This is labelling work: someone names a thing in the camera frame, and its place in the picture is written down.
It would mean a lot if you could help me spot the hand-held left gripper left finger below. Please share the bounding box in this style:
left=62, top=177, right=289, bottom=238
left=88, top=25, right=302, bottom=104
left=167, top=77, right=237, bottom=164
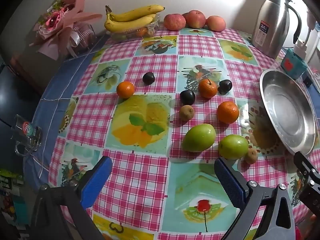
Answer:
left=29, top=156, right=113, bottom=240

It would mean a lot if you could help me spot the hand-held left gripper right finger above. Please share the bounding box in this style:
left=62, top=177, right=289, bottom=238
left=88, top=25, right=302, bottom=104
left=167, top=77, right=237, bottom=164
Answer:
left=214, top=157, right=295, bottom=240

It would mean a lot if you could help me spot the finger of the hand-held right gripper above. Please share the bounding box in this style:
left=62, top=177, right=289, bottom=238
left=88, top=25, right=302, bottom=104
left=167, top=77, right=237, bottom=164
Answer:
left=293, top=151, right=313, bottom=174

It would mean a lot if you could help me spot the small brown round fruit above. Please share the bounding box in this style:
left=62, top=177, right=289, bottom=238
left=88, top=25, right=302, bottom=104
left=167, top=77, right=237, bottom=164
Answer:
left=179, top=105, right=195, bottom=121
left=244, top=148, right=259, bottom=165

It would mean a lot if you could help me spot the round green jujube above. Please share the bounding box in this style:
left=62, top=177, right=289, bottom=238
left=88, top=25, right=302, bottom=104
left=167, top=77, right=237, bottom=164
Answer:
left=218, top=134, right=249, bottom=160

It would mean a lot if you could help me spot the elongated green jujube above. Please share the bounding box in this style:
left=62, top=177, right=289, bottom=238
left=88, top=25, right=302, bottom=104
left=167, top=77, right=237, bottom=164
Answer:
left=182, top=124, right=216, bottom=153

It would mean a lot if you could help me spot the stainless steel plate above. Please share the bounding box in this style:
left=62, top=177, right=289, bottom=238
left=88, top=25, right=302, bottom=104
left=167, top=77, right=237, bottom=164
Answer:
left=259, top=68, right=316, bottom=155

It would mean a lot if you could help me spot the dark purple plum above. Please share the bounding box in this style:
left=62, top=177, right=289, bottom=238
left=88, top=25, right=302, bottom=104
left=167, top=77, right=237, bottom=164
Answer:
left=217, top=79, right=233, bottom=95
left=142, top=72, right=155, bottom=85
left=179, top=90, right=196, bottom=106

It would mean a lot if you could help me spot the orange mandarin with long stem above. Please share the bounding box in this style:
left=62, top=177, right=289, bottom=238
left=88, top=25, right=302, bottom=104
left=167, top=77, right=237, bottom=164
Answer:
left=198, top=78, right=218, bottom=99

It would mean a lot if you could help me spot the pink checked tablecloth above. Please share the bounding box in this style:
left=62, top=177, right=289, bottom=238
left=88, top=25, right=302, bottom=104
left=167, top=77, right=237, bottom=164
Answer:
left=49, top=26, right=320, bottom=240

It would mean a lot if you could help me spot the black power adapter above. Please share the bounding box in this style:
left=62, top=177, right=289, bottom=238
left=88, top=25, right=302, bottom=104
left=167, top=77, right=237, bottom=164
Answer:
left=301, top=71, right=314, bottom=87

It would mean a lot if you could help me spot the clear glass mug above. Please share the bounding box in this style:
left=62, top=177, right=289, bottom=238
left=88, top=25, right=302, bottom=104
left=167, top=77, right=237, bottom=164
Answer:
left=10, top=114, right=43, bottom=157

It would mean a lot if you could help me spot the teal plastic box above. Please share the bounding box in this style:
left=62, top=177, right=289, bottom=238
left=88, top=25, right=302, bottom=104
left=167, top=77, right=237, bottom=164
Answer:
left=280, top=48, right=308, bottom=80

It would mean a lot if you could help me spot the stainless steel thermos jug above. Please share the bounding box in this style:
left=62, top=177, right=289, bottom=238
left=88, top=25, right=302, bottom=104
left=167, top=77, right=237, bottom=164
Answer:
left=251, top=0, right=302, bottom=59

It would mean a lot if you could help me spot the clear plastic fruit container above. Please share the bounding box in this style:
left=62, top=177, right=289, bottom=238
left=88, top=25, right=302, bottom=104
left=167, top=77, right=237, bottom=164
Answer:
left=110, top=14, right=160, bottom=40

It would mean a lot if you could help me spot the red apple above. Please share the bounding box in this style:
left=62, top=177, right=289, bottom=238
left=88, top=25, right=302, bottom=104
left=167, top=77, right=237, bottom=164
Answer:
left=163, top=13, right=187, bottom=31
left=206, top=15, right=226, bottom=32
left=185, top=9, right=206, bottom=29

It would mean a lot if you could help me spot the pink wrapped flower bouquet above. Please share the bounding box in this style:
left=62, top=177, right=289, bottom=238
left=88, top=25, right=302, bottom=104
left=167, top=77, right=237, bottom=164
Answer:
left=29, top=0, right=103, bottom=60

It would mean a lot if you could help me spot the yellow banana bunch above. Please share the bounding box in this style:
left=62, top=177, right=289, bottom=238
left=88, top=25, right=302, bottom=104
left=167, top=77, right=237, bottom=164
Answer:
left=104, top=4, right=165, bottom=33

